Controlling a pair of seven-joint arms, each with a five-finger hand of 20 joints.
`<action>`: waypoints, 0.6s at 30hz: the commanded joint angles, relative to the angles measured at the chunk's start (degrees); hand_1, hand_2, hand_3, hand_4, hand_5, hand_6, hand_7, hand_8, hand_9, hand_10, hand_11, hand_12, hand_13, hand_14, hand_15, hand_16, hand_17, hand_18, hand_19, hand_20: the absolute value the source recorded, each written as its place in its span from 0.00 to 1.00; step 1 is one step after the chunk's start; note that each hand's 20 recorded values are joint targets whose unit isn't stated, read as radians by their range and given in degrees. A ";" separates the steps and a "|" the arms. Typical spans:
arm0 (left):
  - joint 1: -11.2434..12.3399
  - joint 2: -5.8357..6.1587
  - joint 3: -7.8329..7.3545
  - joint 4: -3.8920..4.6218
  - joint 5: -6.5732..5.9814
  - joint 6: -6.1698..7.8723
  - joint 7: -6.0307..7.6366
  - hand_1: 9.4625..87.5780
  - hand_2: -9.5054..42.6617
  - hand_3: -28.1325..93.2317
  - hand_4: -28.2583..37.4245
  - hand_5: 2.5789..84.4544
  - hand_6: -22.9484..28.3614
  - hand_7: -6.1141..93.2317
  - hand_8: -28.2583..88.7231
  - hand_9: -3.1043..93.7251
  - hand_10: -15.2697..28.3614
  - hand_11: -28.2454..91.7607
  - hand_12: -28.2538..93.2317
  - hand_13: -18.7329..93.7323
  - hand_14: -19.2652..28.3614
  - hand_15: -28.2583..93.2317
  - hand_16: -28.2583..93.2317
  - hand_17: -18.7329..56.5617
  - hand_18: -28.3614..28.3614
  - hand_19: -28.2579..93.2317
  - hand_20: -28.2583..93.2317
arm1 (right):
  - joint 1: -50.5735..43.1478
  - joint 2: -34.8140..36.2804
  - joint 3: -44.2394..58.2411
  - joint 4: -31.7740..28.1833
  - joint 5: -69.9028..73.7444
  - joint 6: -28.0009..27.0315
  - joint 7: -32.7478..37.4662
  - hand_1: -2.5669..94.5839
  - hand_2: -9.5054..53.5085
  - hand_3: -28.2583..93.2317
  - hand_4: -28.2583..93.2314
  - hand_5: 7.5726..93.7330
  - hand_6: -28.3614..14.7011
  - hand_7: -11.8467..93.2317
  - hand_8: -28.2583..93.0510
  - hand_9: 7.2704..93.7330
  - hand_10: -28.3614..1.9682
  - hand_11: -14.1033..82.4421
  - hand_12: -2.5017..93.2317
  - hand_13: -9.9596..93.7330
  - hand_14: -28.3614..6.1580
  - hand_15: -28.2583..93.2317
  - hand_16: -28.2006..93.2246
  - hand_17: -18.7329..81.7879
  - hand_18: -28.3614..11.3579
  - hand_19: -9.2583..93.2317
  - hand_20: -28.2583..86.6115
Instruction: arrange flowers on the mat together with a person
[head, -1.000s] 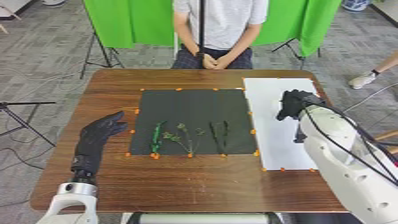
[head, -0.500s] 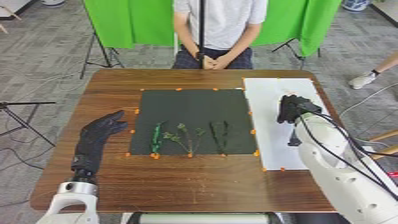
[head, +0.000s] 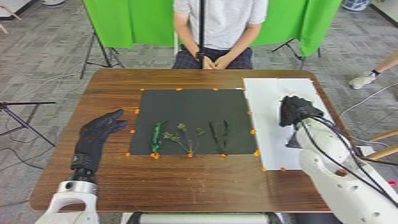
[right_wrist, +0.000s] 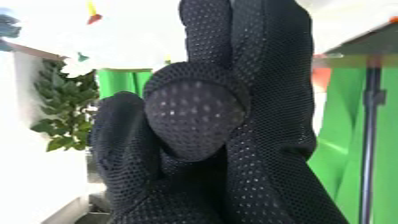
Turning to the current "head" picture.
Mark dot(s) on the bright green sprig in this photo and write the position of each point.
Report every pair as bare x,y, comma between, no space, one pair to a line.
157,138

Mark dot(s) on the white sheet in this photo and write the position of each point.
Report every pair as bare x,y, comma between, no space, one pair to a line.
267,133

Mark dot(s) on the black folding stand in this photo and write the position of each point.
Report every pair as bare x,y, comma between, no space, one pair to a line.
24,123

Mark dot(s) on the wooden chair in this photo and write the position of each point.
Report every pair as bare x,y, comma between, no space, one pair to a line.
384,143

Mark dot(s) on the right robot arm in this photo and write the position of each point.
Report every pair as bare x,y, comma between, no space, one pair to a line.
349,180

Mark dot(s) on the yellowish green sprig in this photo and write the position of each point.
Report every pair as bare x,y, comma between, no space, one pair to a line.
185,141

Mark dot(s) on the black pole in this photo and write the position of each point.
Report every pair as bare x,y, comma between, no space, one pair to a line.
201,30

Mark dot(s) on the black tripod stand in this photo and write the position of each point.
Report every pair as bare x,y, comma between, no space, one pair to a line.
296,50
105,55

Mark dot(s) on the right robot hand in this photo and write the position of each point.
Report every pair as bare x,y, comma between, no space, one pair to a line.
296,110

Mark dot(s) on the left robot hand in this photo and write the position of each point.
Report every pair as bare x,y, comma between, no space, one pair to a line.
97,140

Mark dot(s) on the dark mat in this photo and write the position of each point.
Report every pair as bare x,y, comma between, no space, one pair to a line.
189,110

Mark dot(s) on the pale grey bar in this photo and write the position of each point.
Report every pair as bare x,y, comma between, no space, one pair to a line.
201,218

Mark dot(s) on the person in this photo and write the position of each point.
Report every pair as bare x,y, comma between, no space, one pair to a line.
228,23

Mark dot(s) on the dark green sprig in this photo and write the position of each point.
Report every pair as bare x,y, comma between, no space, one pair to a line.
221,136

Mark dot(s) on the person's leg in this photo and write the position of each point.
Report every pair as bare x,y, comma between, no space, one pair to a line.
367,78

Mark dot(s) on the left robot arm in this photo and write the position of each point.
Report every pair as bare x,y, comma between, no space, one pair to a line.
73,200

